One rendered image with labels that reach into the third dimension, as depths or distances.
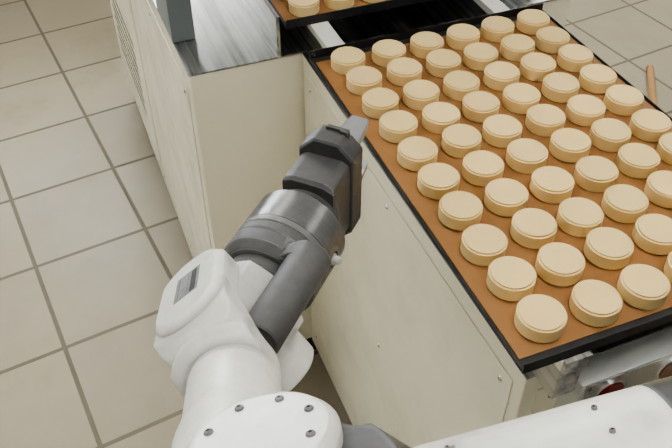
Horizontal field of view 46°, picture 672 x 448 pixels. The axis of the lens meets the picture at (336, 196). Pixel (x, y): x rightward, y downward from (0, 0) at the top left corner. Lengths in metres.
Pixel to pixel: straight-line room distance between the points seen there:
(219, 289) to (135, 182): 1.86
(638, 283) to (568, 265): 0.07
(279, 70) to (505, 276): 0.63
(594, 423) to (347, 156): 0.40
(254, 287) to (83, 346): 1.42
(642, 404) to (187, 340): 0.30
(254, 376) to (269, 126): 0.91
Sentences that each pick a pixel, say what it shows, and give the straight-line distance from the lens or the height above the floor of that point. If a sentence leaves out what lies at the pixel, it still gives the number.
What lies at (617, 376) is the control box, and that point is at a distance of 0.90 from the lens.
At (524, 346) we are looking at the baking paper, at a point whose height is 0.90.
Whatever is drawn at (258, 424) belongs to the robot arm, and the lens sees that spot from 0.40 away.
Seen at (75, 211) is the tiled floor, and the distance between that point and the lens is 2.37.
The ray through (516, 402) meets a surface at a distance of 0.92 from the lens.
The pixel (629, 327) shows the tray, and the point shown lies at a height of 0.92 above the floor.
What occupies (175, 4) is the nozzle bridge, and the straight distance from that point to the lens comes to 1.34.
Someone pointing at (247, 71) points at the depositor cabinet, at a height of 0.82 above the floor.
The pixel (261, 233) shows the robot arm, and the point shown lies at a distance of 0.66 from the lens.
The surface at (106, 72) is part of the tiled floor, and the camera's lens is 2.93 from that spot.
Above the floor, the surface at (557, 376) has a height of 0.88.
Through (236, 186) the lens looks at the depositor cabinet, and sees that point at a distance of 1.45.
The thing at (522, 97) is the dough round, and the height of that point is 0.92.
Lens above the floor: 1.53
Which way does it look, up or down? 42 degrees down
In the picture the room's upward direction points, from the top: straight up
